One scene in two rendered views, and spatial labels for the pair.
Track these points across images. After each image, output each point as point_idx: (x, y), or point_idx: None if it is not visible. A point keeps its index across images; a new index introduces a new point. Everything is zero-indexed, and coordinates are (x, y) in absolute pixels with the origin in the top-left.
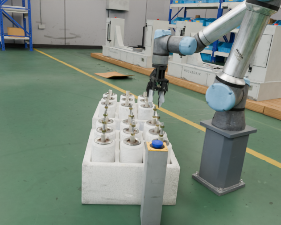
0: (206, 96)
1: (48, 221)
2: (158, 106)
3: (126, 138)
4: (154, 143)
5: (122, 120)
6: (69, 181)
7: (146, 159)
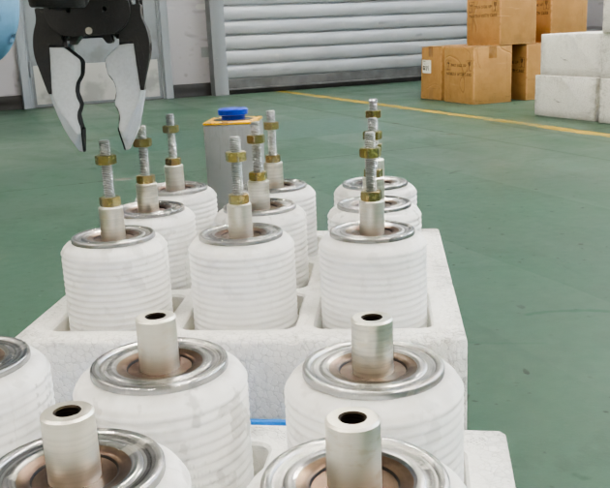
0: (18, 13)
1: (510, 333)
2: (85, 141)
3: (289, 188)
4: (243, 106)
5: (278, 232)
6: (517, 417)
7: (261, 151)
